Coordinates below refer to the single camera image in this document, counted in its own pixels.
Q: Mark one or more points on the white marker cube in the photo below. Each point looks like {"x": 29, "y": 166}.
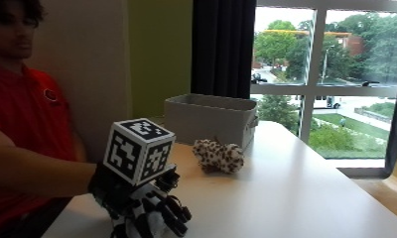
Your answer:
{"x": 136, "y": 150}

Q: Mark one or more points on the spotted plush toy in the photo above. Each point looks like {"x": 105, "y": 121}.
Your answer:
{"x": 219, "y": 155}

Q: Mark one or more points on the grey fabric storage box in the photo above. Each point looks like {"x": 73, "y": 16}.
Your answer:
{"x": 207, "y": 119}

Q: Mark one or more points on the the person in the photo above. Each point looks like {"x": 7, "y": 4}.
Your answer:
{"x": 22, "y": 109}

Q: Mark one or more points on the white window frame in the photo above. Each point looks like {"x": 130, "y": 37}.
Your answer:
{"x": 313, "y": 89}

